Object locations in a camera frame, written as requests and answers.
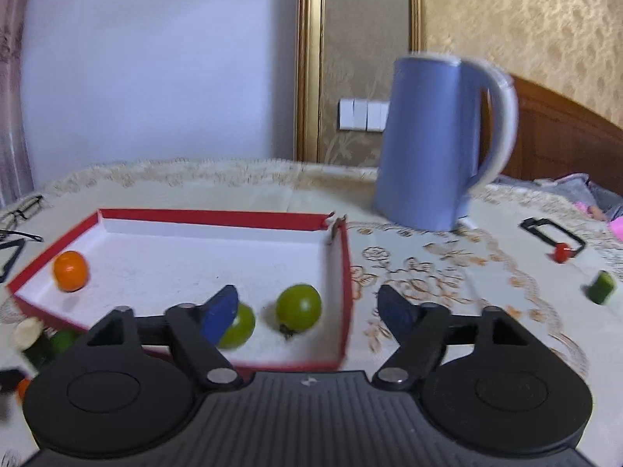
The brown wooden headboard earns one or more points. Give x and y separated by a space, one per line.
559 141

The green tomato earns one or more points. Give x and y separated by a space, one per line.
298 307
244 326

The orange cherry tomato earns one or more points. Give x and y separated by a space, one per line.
70 271

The pink cloth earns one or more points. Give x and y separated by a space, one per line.
618 227

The black rectangular frame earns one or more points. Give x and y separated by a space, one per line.
528 226

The white wall switch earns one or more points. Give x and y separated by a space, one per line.
362 114

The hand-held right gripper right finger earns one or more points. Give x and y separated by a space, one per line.
396 314

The small green fruit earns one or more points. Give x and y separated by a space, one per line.
63 341

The blue electric kettle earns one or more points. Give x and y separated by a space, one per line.
423 146

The red cardboard tray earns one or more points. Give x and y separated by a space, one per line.
194 253

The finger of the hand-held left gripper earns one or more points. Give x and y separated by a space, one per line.
9 380

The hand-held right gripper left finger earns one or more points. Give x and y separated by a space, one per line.
221 314

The black eyeglasses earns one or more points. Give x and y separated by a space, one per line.
29 200

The gold wall frame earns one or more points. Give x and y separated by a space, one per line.
309 58

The green cucumber piece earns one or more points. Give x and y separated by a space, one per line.
29 333
601 288

